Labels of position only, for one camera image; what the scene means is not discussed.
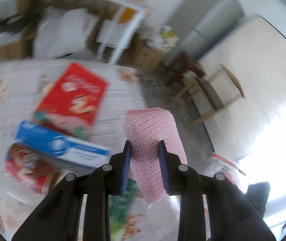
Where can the white sack under shelf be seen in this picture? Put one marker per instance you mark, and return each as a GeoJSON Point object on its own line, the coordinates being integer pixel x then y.
{"type": "Point", "coordinates": [63, 32]}

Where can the white shelf table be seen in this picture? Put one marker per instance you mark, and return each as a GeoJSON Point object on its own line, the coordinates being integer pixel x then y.
{"type": "Point", "coordinates": [107, 32]}

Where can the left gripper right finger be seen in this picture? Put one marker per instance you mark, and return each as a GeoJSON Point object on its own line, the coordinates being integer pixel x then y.
{"type": "Point", "coordinates": [231, 216]}

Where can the dark wooden stool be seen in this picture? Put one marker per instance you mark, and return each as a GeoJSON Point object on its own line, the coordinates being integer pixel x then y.
{"type": "Point", "coordinates": [186, 63]}

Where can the red instant noodle cup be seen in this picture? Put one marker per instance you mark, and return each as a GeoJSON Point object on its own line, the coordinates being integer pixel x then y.
{"type": "Point", "coordinates": [27, 166]}

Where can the wooden chair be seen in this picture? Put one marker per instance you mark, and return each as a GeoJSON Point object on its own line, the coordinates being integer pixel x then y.
{"type": "Point", "coordinates": [204, 87]}

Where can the pink mesh foam net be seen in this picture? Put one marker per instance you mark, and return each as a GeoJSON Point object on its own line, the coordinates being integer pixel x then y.
{"type": "Point", "coordinates": [145, 128]}

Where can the red snack bag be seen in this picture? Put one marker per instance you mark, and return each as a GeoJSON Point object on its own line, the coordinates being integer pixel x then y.
{"type": "Point", "coordinates": [72, 102]}

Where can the black bag under shelf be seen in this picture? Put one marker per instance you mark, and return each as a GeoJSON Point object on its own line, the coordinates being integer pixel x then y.
{"type": "Point", "coordinates": [16, 37]}

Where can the blue white toothpaste box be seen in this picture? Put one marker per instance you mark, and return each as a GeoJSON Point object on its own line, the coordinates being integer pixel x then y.
{"type": "Point", "coordinates": [61, 146]}

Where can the cardboard box on floor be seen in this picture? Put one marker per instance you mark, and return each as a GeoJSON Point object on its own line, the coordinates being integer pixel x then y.
{"type": "Point", "coordinates": [143, 57]}

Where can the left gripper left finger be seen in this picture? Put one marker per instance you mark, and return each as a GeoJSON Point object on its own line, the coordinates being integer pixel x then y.
{"type": "Point", "coordinates": [57, 216]}

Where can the yellow plastic bag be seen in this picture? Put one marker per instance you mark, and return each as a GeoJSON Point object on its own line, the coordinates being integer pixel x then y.
{"type": "Point", "coordinates": [127, 15]}

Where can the grey refrigerator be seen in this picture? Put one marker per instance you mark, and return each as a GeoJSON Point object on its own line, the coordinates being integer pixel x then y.
{"type": "Point", "coordinates": [200, 24]}

